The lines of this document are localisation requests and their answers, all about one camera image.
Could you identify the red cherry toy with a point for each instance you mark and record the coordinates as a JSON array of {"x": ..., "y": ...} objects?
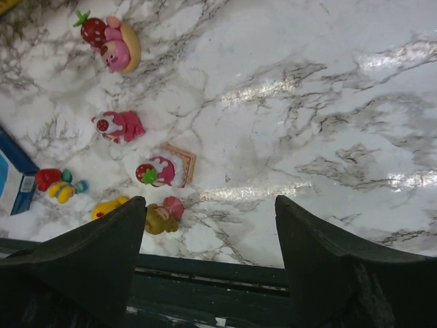
[{"x": 44, "y": 178}]

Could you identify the olive brown round toy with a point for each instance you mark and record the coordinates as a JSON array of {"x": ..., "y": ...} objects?
[{"x": 164, "y": 217}]

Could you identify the pink bear figure toy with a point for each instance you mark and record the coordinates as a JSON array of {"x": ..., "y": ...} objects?
[{"x": 118, "y": 127}]

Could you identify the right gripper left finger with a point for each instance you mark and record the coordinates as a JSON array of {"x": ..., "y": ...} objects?
[{"x": 79, "y": 279}]

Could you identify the strawberry pink bear donut toy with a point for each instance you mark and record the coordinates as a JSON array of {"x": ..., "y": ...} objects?
[{"x": 114, "y": 40}]

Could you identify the small yellow blue toy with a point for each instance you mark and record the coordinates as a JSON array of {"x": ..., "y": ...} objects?
[{"x": 64, "y": 191}]

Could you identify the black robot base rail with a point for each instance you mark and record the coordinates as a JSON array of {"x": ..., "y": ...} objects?
[{"x": 175, "y": 292}]

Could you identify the blue white box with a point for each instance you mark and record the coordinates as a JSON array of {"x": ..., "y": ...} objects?
[{"x": 18, "y": 176}]

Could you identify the yellow duck toy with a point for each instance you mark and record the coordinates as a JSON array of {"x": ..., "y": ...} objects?
[{"x": 103, "y": 208}]

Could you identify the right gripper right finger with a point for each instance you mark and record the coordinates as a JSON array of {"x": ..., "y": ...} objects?
[{"x": 338, "y": 279}]

